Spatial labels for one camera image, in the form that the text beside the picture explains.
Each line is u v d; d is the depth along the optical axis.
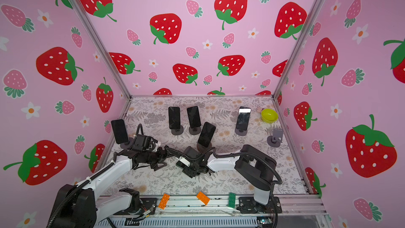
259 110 1.11
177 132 1.01
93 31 0.84
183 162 0.77
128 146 0.95
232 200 0.75
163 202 0.75
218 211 0.73
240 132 1.01
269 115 1.07
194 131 1.03
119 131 0.86
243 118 0.95
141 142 0.69
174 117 0.94
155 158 0.75
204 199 0.75
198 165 0.66
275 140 0.91
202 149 0.92
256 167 0.48
